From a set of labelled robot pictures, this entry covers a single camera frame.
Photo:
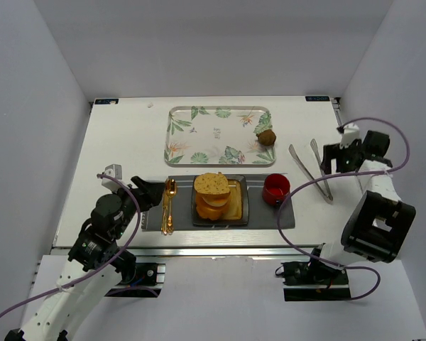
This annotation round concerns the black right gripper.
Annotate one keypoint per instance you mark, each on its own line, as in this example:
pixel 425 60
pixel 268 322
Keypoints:
pixel 336 158

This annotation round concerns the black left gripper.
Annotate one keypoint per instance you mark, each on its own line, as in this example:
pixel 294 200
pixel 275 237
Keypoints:
pixel 142 194

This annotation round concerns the stainless steel serving tongs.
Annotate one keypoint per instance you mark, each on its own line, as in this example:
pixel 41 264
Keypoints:
pixel 324 189

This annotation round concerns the brown bread slice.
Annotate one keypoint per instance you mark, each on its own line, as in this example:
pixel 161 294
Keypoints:
pixel 211 184

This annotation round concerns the orange glazed bagel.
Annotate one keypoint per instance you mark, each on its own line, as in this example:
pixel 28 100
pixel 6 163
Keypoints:
pixel 216 200

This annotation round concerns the orange round sponge cake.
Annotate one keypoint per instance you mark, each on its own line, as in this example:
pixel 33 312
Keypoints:
pixel 209 212

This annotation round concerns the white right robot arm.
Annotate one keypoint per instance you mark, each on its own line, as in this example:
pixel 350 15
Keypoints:
pixel 380 222

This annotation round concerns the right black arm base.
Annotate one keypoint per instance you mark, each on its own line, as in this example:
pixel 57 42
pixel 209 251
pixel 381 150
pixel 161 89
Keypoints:
pixel 313 281

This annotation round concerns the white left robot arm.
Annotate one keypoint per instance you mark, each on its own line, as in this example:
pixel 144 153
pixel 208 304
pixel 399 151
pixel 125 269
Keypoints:
pixel 96 266

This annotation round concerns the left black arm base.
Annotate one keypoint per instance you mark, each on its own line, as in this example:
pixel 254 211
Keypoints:
pixel 147 282

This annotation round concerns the gold spoon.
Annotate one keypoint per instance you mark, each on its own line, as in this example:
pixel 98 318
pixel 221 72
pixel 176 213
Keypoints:
pixel 172 209

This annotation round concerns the gold knife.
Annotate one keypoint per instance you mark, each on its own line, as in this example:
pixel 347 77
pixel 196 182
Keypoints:
pixel 165 210

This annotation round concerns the dark brown chocolate pastry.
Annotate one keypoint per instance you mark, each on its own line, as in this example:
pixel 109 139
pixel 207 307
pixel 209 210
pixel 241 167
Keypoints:
pixel 266 138

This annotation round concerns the red enamel mug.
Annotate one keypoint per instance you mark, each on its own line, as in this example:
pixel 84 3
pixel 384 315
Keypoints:
pixel 276 188

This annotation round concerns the floral white serving tray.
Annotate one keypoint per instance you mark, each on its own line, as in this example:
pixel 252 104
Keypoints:
pixel 218 136

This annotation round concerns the brown square ceramic plate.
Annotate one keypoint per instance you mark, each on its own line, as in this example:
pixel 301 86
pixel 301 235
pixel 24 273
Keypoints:
pixel 238 212

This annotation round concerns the grey striped placemat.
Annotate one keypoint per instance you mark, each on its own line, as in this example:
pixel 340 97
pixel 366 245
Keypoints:
pixel 261 215

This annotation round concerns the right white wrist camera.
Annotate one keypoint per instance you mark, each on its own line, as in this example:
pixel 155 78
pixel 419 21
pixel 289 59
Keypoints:
pixel 349 133

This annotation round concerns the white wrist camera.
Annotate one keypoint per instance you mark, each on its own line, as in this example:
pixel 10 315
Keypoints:
pixel 349 133
pixel 112 171

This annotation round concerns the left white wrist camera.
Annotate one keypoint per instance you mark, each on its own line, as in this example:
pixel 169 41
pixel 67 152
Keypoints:
pixel 112 171

